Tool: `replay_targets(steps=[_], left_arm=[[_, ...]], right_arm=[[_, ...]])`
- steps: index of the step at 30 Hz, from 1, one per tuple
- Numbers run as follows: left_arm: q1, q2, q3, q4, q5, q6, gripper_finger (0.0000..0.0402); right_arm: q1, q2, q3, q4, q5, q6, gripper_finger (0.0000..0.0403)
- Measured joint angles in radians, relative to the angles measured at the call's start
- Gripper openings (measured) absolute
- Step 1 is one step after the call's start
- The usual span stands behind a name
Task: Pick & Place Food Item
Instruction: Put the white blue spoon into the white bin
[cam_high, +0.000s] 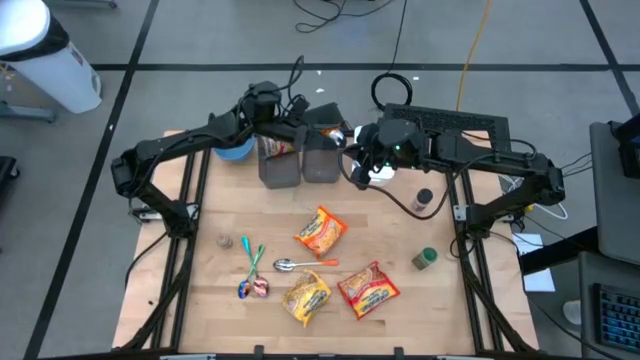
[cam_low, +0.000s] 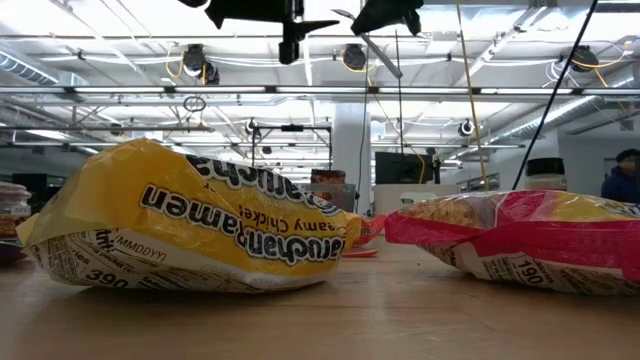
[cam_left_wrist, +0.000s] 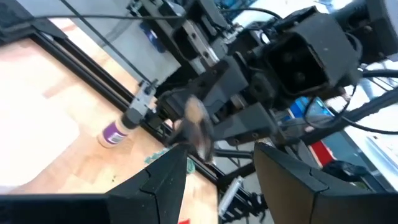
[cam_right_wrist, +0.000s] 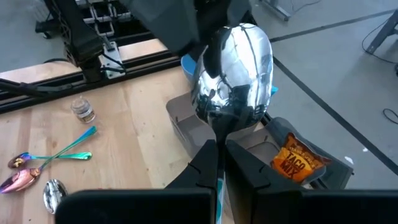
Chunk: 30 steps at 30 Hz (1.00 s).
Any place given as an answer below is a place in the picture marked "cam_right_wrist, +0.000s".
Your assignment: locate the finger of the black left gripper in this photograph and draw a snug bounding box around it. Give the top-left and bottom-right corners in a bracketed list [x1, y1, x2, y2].
[203, 27, 233, 78]

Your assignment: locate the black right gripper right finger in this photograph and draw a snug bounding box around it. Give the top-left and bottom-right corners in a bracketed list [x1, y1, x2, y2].
[226, 139, 398, 224]

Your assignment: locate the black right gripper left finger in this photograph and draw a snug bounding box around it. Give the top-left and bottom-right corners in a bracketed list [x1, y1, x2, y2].
[55, 139, 218, 224]

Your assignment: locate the silver spoon teal handle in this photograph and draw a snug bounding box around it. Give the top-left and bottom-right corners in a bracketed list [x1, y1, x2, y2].
[191, 23, 274, 224]

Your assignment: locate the iridescent spoon pink bowl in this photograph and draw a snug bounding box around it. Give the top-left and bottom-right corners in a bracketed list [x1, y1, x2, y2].
[0, 125, 98, 194]

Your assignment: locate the clear bin middle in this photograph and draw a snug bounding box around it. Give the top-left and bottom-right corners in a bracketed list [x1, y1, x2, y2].
[226, 116, 354, 191]

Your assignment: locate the parts bin rack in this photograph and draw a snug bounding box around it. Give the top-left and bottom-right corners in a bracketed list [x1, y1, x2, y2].
[74, 0, 133, 37]

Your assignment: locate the silver spoon orange handle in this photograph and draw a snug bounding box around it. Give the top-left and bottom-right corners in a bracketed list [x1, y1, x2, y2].
[42, 179, 68, 215]

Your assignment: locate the black floor cable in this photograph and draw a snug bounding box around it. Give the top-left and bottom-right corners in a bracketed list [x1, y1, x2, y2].
[382, 108, 398, 125]

